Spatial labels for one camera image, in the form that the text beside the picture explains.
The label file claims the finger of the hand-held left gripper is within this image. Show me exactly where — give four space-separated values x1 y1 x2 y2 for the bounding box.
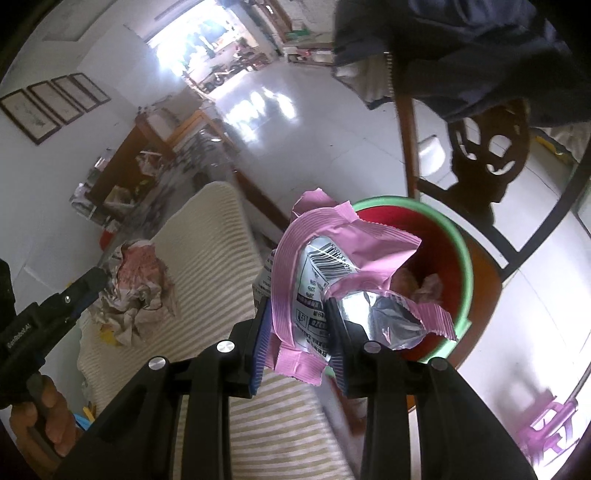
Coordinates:
58 267 114 324

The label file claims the framed wall picture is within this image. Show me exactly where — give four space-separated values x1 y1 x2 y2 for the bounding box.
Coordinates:
51 76 100 114
28 82 86 125
69 73 112 104
0 90 63 146

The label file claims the wooden cabinet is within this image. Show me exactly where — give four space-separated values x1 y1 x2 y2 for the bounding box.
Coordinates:
88 111 241 227

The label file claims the crumpled pink white paper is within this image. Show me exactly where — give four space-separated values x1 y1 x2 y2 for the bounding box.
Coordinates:
90 239 181 348

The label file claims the blue booklet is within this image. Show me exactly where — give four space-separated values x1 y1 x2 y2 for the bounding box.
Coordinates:
74 401 99 431

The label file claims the person's left hand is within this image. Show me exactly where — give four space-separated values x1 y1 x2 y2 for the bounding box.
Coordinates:
9 374 81 457

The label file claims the red bin with green rim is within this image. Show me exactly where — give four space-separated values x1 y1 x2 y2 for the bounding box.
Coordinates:
323 196 475 379

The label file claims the white plastic stool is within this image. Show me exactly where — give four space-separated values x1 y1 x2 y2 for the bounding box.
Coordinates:
418 135 448 178

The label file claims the pink snack wrapper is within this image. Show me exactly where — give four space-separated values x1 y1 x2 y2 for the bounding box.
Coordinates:
270 188 458 386

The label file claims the carved wooden chair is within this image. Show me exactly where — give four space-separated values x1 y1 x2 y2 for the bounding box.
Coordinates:
394 95 591 370

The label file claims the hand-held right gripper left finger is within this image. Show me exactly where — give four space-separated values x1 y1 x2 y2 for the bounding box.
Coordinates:
53 295 273 480

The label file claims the pink plastic stool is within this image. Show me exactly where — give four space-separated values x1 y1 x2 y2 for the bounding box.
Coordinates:
517 392 583 467

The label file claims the dark blue jacket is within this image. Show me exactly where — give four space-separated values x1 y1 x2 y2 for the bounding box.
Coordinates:
332 0 573 127

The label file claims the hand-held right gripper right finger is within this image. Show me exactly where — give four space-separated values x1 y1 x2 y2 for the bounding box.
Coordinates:
325 295 539 480

